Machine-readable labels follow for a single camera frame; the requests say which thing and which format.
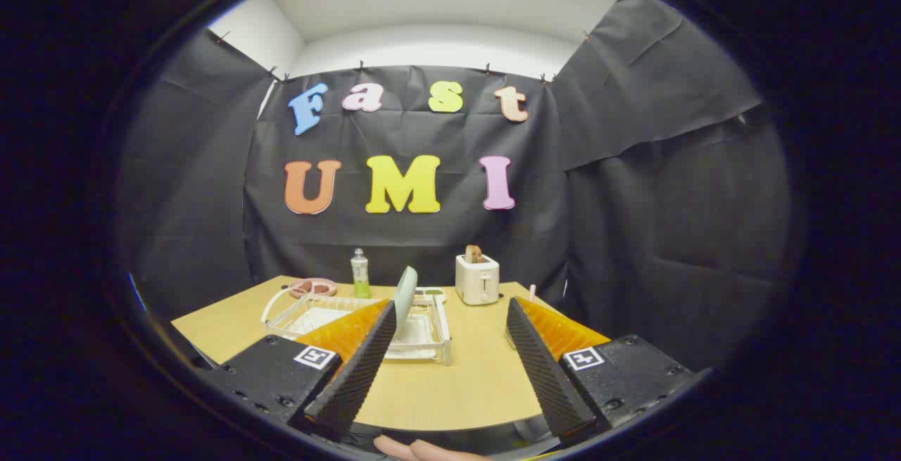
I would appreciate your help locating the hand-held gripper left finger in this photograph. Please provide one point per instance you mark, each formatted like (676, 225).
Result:
(359, 369)

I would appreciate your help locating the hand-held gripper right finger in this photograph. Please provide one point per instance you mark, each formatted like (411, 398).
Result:
(542, 369)

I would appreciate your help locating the pale green plate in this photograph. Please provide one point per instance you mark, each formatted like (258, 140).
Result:
(405, 293)

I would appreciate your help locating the pink divided dish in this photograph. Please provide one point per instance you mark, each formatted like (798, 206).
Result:
(313, 287)

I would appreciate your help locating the green drink bottle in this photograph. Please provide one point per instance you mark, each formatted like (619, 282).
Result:
(360, 276)

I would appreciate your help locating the white divided bean tray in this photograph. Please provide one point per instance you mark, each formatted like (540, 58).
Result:
(431, 293)

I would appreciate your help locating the cream toaster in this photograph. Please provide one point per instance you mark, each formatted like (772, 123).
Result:
(477, 279)

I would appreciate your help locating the brown bread slice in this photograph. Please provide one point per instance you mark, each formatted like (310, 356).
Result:
(474, 254)

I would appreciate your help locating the black backdrop cloth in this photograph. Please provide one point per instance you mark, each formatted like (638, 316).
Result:
(633, 236)

